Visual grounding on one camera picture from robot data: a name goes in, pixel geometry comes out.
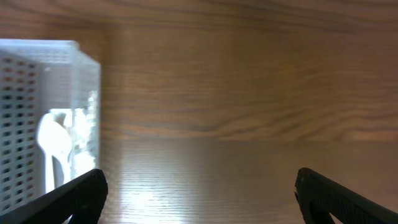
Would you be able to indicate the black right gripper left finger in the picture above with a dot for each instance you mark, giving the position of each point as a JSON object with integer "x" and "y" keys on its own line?
{"x": 79, "y": 201}

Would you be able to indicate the white plastic spoon long handle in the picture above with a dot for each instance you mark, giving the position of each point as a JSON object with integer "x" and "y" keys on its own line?
{"x": 55, "y": 142}

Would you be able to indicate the clear perforated plastic basket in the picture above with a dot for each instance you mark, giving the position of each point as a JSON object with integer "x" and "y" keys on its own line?
{"x": 39, "y": 77}

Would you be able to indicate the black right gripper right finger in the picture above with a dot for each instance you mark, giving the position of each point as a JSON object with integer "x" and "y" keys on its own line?
{"x": 320, "y": 199}

